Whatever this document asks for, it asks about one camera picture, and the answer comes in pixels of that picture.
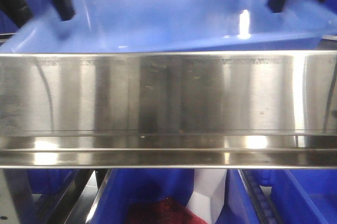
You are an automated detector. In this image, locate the stainless steel shelf rail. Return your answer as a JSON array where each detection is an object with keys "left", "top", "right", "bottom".
[{"left": 1, "top": 50, "right": 336, "bottom": 169}]

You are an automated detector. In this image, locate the blue bin lower left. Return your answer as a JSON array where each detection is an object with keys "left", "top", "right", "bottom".
[{"left": 26, "top": 169, "right": 75, "bottom": 195}]

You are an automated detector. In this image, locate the red mesh item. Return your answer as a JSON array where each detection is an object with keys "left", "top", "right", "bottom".
[{"left": 124, "top": 197, "right": 206, "bottom": 224}]

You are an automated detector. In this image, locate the blue bin lower right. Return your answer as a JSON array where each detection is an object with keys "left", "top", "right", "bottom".
[{"left": 217, "top": 169, "right": 336, "bottom": 223}]

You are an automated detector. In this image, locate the blue bin lower centre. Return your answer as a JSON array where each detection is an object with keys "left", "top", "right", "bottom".
[{"left": 89, "top": 168, "right": 194, "bottom": 223}]

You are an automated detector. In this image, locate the blue plastic tray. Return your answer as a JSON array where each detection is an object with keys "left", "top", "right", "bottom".
[{"left": 1, "top": 0, "right": 336, "bottom": 53}]

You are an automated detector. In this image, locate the white plastic piece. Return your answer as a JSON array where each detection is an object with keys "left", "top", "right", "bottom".
[{"left": 186, "top": 168, "right": 227, "bottom": 223}]

